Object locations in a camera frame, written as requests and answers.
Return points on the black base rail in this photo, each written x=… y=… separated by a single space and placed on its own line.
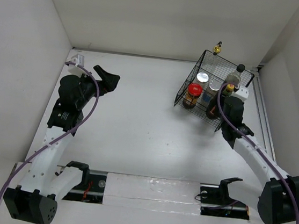
x=213 y=198

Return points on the red lid jar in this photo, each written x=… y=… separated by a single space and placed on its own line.
x=212 y=111
x=193 y=92

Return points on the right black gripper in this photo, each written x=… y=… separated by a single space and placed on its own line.
x=223 y=99

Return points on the green label sauce bottle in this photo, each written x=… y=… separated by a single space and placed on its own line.
x=228 y=90

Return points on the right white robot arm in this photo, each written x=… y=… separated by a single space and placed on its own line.
x=278 y=201

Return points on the clear glass oil bottle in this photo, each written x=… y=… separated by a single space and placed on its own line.
x=215 y=52

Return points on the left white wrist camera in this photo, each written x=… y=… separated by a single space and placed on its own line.
x=73 y=68

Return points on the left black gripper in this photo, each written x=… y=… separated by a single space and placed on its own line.
x=108 y=81

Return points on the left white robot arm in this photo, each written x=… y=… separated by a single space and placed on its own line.
x=33 y=190

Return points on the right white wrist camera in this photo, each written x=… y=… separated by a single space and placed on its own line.
x=242 y=93

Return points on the silver lid shaker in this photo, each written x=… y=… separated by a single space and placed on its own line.
x=201 y=79
x=211 y=89

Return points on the red lid jar front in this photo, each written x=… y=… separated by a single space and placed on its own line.
x=212 y=111

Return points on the dark soy sauce bottle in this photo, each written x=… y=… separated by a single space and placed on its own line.
x=235 y=77

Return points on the red lid jar back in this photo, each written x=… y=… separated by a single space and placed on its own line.
x=193 y=92

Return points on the black wire rack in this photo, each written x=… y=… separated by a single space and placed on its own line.
x=217 y=69

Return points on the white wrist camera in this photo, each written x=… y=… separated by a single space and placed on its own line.
x=73 y=68
x=242 y=93

